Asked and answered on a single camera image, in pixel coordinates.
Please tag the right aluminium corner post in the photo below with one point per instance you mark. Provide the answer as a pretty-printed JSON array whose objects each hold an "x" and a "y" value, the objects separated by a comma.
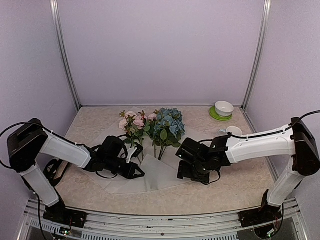
[{"x": 258, "y": 53}]

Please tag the white wrapping paper sheet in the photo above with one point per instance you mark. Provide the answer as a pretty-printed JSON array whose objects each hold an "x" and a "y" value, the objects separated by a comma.
[{"x": 159, "y": 174}]

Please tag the green round saucer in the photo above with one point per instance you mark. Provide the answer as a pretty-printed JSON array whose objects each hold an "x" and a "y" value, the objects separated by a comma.
[{"x": 215, "y": 115}]

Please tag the left aluminium corner post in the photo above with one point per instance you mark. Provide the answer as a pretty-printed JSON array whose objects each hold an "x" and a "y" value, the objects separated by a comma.
[{"x": 63, "y": 53}]

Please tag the aluminium front rail frame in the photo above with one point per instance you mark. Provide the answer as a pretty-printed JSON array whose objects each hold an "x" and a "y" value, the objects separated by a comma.
[{"x": 212, "y": 226}]

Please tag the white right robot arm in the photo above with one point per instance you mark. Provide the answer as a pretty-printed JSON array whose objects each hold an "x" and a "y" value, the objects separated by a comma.
[{"x": 294, "y": 140}]

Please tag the pink fake rose stem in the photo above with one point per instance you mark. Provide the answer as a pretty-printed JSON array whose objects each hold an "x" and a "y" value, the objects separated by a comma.
[
  {"x": 150, "y": 128},
  {"x": 133, "y": 124}
]

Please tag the light blue ceramic mug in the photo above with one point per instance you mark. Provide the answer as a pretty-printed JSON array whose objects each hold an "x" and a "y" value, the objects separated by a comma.
[{"x": 234, "y": 130}]

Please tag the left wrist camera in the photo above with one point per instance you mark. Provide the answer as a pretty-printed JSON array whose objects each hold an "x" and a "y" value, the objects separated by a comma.
[{"x": 133, "y": 152}]

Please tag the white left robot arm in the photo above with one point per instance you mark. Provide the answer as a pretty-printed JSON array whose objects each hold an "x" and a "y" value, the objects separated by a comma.
[{"x": 32, "y": 139}]

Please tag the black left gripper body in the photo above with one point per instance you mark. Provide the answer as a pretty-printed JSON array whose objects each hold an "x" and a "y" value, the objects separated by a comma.
[{"x": 111, "y": 165}]

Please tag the blue fake hydrangea stem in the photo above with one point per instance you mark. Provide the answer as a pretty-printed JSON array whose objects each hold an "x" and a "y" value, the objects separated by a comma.
[{"x": 169, "y": 130}]

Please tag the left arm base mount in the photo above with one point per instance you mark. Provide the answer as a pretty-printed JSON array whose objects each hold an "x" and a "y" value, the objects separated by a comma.
[{"x": 68, "y": 217}]

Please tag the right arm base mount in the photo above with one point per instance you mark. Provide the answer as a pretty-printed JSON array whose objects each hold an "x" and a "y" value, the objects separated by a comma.
[{"x": 263, "y": 214}]

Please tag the white ceramic bowl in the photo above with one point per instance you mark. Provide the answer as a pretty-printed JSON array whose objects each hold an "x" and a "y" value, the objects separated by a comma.
[{"x": 224, "y": 108}]

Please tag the aluminium corner post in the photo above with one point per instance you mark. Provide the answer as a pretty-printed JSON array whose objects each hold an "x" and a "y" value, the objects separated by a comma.
[
  {"x": 258, "y": 53},
  {"x": 63, "y": 53}
]

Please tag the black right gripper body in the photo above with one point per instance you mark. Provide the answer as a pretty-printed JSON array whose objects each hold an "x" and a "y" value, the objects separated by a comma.
[{"x": 197, "y": 172}]

